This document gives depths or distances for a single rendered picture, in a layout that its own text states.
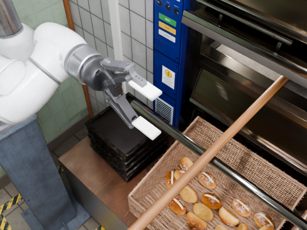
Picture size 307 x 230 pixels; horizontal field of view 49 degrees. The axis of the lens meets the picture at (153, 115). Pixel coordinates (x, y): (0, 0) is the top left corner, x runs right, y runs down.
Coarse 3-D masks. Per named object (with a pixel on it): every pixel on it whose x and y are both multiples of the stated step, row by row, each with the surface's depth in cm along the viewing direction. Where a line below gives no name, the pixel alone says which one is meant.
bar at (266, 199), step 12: (144, 108) 116; (156, 120) 113; (168, 132) 111; (180, 132) 109; (192, 144) 106; (216, 168) 103; (228, 168) 101; (240, 180) 98; (252, 192) 97; (264, 192) 96; (276, 204) 93; (288, 216) 92; (300, 216) 92; (300, 228) 90
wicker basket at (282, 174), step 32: (192, 128) 157; (160, 160) 148; (192, 160) 169; (224, 160) 155; (256, 160) 143; (160, 192) 159; (288, 192) 138; (160, 224) 135; (224, 224) 149; (256, 224) 150
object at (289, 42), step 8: (200, 0) 106; (216, 8) 103; (224, 16) 104; (232, 16) 100; (240, 16) 100; (248, 24) 98; (256, 24) 97; (264, 32) 96; (272, 32) 95; (280, 40) 94; (288, 40) 92; (280, 48) 95
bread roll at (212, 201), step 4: (204, 196) 153; (208, 196) 152; (212, 196) 152; (216, 196) 153; (204, 200) 153; (208, 200) 152; (212, 200) 151; (216, 200) 151; (220, 200) 152; (208, 204) 152; (212, 204) 151; (216, 204) 151; (220, 204) 152; (212, 208) 152; (216, 208) 152
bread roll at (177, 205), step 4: (176, 196) 154; (172, 200) 151; (176, 200) 151; (180, 200) 151; (172, 204) 151; (176, 204) 150; (180, 204) 150; (184, 204) 151; (172, 208) 151; (176, 208) 149; (180, 208) 149; (184, 208) 150; (176, 212) 150; (180, 212) 149; (184, 212) 150
